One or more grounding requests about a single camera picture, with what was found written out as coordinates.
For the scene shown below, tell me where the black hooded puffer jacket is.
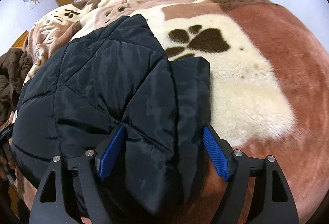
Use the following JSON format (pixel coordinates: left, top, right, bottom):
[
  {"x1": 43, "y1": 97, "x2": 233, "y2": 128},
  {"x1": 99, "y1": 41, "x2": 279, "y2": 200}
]
[{"x1": 12, "y1": 15, "x2": 210, "y2": 214}]

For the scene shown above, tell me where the brown puffer jacket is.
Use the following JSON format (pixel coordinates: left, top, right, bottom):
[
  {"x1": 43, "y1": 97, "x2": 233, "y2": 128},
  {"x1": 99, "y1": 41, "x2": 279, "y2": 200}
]
[{"x1": 1, "y1": 47, "x2": 33, "y2": 124}]

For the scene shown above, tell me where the brown cream plush blanket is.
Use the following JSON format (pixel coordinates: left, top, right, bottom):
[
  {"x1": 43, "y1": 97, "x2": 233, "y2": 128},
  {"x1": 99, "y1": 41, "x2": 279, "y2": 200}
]
[{"x1": 11, "y1": 0, "x2": 328, "y2": 223}]

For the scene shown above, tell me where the wooden headboard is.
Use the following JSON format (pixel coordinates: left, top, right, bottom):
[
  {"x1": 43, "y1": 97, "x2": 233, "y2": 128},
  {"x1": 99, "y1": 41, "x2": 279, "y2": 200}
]
[{"x1": 12, "y1": 30, "x2": 29, "y2": 48}]

